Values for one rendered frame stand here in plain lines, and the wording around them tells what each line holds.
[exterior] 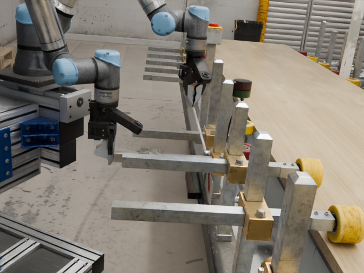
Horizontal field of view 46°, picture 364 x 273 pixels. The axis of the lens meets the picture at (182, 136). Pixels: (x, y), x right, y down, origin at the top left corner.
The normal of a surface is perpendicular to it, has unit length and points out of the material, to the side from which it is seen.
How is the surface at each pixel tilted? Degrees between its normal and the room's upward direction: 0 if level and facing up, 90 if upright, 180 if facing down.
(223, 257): 0
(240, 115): 90
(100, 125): 90
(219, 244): 0
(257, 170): 90
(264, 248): 0
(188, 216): 90
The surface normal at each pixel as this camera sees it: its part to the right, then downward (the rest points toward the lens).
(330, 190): 0.09, -0.93
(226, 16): 0.08, 0.36
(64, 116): -0.43, 0.29
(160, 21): -0.14, 0.34
